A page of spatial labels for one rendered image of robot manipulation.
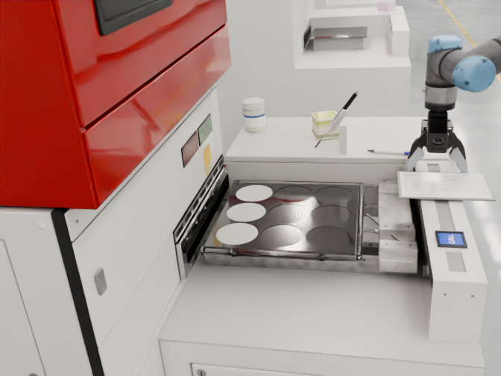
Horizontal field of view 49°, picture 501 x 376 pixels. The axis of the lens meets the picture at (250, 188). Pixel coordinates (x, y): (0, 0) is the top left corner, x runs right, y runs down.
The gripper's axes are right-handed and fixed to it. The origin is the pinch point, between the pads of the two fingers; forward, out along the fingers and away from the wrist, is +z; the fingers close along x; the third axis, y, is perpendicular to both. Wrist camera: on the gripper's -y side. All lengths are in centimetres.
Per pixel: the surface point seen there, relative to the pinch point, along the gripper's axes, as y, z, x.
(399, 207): -3.2, 6.4, 8.4
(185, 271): -35, 8, 57
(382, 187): 4.4, 4.7, 12.7
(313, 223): -16.9, 4.4, 29.4
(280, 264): -25.2, 11.1, 36.5
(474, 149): 253, 95, -57
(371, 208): 1.8, 9.8, 15.5
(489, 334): 55, 95, -33
